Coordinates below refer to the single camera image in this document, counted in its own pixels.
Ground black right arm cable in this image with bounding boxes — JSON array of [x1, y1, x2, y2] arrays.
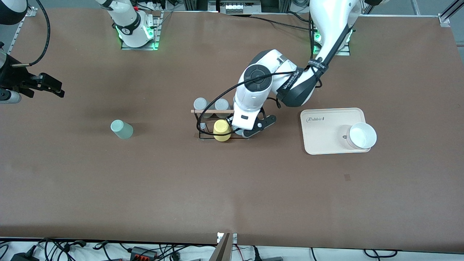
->
[[13, 0, 51, 68]]

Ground grey plastic cup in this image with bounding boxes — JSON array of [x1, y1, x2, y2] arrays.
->
[[215, 98, 231, 119], [193, 97, 214, 119]]

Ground white power strip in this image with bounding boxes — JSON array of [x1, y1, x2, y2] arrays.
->
[[225, 0, 262, 15]]

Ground pale green plastic cup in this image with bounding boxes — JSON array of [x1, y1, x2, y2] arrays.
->
[[110, 120, 134, 140]]

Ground black cable on table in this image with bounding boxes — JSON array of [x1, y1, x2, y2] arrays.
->
[[252, 13, 316, 32]]

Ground black power adapter red buttons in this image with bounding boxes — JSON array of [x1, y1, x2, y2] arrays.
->
[[130, 246, 158, 261]]

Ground beige plastic tray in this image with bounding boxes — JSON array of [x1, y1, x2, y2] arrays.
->
[[300, 107, 372, 156]]

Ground tangled black floor cable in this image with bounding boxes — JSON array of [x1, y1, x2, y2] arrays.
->
[[38, 237, 89, 261]]

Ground grey metal bracket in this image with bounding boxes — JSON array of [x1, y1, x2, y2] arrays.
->
[[208, 232, 238, 261]]

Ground looped black floor cable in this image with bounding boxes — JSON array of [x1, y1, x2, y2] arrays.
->
[[362, 248, 399, 259]]

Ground black wire cup rack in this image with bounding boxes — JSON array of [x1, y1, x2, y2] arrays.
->
[[191, 109, 250, 141]]

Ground black power brick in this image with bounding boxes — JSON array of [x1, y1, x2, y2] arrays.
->
[[11, 252, 40, 261]]

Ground aluminium frame profile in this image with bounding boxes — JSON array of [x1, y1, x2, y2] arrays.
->
[[7, 7, 38, 53], [438, 0, 464, 28]]

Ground white bowl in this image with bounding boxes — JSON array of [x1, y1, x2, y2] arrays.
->
[[346, 123, 377, 150]]

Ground yellow plastic cup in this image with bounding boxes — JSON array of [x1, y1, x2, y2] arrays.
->
[[213, 119, 232, 142]]

